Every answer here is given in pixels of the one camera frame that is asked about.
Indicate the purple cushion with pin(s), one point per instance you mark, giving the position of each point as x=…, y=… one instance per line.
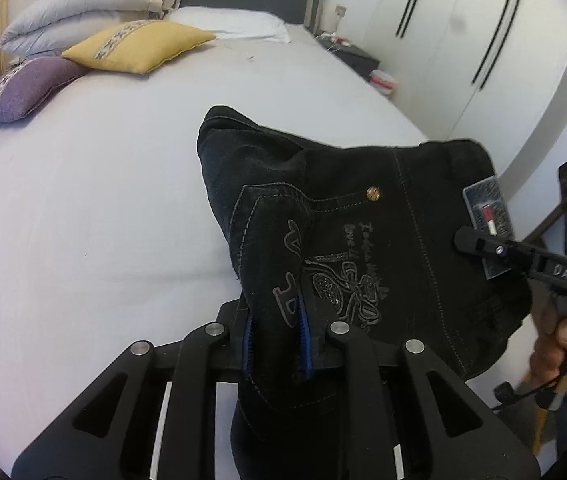
x=23, y=87

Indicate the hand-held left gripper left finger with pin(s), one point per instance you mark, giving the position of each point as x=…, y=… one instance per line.
x=247, y=347

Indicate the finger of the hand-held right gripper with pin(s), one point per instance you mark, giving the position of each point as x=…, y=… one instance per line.
x=558, y=272

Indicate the dark nightstand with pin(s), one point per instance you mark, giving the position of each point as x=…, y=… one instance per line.
x=358, y=57

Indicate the white pillow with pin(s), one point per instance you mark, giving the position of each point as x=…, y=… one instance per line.
x=233, y=22

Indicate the yellow cushion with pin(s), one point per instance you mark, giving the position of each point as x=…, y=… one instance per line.
x=138, y=47

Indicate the folded white duvet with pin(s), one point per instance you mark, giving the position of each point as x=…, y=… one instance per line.
x=88, y=5

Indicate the black denim pants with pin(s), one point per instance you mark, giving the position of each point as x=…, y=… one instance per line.
x=413, y=270

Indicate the white wall socket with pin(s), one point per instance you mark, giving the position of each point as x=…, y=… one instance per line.
x=341, y=11

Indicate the bed with white sheet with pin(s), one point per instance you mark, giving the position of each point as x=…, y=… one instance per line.
x=113, y=210

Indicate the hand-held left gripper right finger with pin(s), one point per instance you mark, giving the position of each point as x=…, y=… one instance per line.
x=306, y=355

